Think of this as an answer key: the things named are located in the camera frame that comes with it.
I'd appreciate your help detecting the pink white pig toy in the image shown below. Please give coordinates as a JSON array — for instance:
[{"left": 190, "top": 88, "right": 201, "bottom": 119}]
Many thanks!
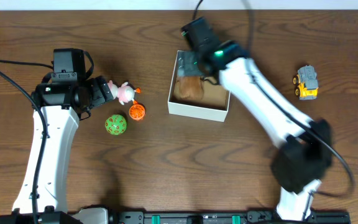
[{"left": 108, "top": 80, "right": 140, "bottom": 105}]

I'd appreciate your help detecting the orange round toy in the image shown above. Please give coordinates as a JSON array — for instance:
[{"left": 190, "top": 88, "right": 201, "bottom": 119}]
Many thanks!
[{"left": 129, "top": 100, "right": 145, "bottom": 121}]

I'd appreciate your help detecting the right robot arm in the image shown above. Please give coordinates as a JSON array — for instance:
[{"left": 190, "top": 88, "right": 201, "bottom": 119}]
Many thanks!
[{"left": 175, "top": 41, "right": 334, "bottom": 222}]

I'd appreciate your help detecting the yellow grey toy truck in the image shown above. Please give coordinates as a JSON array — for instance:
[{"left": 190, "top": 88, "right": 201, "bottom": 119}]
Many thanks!
[{"left": 293, "top": 65, "right": 319, "bottom": 100}]

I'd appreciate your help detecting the green polyhedral dice ball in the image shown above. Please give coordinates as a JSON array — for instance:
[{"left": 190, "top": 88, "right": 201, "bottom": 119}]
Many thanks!
[{"left": 104, "top": 114, "right": 127, "bottom": 136}]

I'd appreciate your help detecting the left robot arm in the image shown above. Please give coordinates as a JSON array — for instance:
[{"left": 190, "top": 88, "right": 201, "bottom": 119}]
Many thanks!
[{"left": 0, "top": 76, "right": 115, "bottom": 224}]

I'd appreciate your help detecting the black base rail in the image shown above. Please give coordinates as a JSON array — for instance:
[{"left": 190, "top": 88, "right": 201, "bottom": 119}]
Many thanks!
[{"left": 108, "top": 210, "right": 351, "bottom": 224}]

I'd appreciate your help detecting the white cardboard box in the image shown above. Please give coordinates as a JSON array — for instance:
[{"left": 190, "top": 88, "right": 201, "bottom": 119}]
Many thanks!
[{"left": 167, "top": 50, "right": 231, "bottom": 122}]

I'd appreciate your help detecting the brown plush toy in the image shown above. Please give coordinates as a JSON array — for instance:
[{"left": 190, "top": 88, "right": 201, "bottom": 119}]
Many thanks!
[{"left": 174, "top": 77, "right": 204, "bottom": 100}]

